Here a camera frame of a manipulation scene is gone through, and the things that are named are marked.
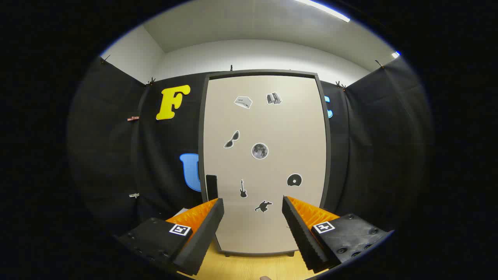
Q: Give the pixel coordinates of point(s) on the beige cabinet door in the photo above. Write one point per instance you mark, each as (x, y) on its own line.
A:
(272, 124)

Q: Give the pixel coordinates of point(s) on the black backdrop cloth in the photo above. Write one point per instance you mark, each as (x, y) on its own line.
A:
(109, 147)

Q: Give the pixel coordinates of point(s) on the small ceiling light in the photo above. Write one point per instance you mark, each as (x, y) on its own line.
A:
(395, 54)

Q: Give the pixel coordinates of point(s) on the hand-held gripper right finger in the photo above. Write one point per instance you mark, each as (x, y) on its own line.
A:
(301, 237)

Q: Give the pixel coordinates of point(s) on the long ceiling light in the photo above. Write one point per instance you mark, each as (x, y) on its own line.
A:
(330, 11)

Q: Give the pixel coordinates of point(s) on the grey cabinet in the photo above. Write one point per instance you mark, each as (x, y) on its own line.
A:
(201, 132)

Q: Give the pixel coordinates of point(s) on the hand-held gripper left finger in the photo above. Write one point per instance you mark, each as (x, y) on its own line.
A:
(206, 237)

